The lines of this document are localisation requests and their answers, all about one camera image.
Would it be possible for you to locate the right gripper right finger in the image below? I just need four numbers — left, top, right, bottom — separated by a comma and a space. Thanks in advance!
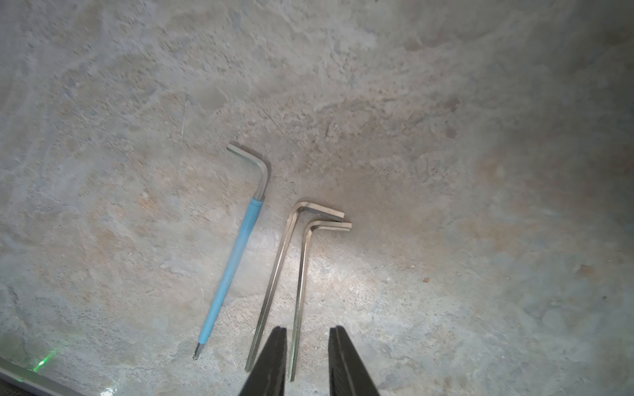
328, 326, 380, 396

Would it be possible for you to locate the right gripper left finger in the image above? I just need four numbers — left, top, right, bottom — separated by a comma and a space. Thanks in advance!
239, 327, 287, 396

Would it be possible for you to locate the bare steel hex key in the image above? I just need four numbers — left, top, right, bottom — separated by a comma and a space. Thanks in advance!
244, 201, 345, 372
288, 220, 353, 382

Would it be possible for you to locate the blue hex key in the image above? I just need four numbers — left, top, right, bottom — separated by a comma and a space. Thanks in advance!
193, 143, 270, 361

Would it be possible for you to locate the aluminium front rail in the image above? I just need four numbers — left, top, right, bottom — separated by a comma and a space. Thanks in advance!
1, 358, 83, 396

